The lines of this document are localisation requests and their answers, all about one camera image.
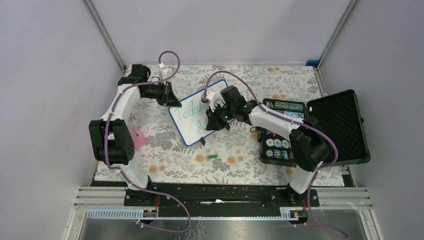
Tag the black open case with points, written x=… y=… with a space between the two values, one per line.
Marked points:
x=342 y=122

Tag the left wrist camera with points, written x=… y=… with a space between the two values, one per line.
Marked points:
x=164 y=71

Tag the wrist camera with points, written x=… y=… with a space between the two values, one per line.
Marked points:
x=210 y=98
x=164 y=71

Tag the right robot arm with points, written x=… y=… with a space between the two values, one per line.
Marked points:
x=308 y=144

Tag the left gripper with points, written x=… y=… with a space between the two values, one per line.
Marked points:
x=168 y=97

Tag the white cable duct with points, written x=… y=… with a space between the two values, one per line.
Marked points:
x=151 y=214

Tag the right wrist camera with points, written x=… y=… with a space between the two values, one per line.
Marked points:
x=210 y=98

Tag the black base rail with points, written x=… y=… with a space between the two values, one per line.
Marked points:
x=237 y=199

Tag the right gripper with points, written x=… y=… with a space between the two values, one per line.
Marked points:
x=214 y=123

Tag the blue corner clamp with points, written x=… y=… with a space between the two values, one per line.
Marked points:
x=312 y=63

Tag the blue framed whiteboard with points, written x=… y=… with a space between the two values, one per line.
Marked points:
x=191 y=117

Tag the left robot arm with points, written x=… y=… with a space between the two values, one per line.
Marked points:
x=113 y=141

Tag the pink metronome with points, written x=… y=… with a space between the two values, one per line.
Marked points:
x=138 y=138

